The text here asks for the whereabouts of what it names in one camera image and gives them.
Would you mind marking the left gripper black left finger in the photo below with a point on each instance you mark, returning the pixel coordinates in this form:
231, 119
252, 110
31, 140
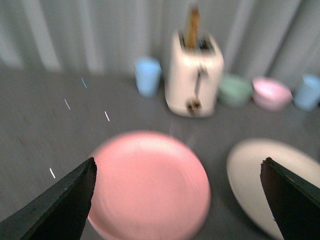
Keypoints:
59, 213

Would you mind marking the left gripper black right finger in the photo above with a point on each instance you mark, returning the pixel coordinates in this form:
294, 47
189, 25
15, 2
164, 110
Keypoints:
294, 202

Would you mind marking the pink plate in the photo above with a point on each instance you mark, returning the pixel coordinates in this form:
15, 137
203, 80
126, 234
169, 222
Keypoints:
149, 186

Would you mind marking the cream white plate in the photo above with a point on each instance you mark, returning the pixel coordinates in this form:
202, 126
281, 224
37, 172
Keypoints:
243, 167

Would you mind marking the light blue cup right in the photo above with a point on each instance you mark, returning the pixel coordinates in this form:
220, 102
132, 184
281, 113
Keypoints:
307, 95

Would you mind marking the light blue cup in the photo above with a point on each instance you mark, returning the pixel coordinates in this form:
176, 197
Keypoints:
147, 76
307, 95

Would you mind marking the pink bowl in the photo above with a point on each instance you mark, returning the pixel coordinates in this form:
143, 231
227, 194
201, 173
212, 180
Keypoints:
270, 94

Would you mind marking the green bowl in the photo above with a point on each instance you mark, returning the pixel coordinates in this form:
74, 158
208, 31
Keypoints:
234, 91

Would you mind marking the cream white toaster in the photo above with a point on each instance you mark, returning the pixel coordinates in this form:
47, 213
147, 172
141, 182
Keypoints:
194, 75

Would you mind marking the grey curtain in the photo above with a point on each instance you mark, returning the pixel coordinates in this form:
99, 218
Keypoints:
278, 38

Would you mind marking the light blue cup left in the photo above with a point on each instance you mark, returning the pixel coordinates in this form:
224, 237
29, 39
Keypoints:
147, 76

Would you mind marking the toasted bread slice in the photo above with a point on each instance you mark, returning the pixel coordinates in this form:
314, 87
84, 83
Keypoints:
191, 32

